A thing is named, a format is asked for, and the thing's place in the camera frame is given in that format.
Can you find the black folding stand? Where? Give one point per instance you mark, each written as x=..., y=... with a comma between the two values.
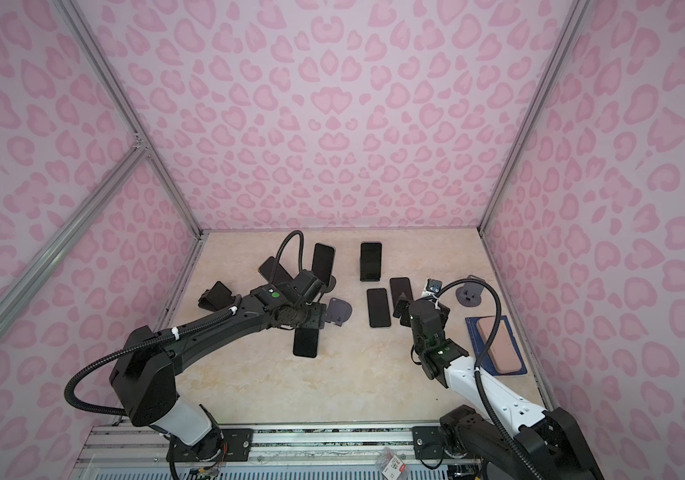
x=217, y=298

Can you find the right aluminium corner post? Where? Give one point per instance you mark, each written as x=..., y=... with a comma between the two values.
x=577, y=16

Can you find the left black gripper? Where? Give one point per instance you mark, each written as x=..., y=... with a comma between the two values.
x=319, y=316

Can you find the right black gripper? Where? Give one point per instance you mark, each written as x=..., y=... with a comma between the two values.
x=407, y=313

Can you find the pink phone case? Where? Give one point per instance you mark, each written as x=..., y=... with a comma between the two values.
x=502, y=358

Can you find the round stand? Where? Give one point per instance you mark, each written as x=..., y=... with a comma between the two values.
x=338, y=312
x=469, y=293
x=329, y=287

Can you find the green phone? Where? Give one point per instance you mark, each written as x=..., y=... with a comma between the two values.
x=323, y=262
x=306, y=342

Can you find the purple phone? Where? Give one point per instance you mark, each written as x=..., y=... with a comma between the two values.
x=370, y=261

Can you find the aluminium corner post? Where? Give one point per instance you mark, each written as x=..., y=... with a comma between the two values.
x=88, y=42
x=577, y=16

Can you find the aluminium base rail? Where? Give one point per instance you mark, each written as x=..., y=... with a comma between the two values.
x=276, y=451

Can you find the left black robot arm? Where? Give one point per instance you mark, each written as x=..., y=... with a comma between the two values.
x=144, y=378

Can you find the small red white packet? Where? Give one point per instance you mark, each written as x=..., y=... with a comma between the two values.
x=390, y=466

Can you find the aluminium diagonal frame bar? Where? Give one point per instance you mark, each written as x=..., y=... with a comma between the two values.
x=41, y=268

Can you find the blue phone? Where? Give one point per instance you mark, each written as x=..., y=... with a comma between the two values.
x=378, y=308

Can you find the left aluminium corner post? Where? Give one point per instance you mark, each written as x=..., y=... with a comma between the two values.
x=88, y=42

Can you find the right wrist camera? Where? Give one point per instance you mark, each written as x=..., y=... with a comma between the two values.
x=432, y=288

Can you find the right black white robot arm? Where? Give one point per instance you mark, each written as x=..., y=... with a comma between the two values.
x=519, y=438

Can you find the silver phone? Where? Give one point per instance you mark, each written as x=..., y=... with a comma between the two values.
x=400, y=288

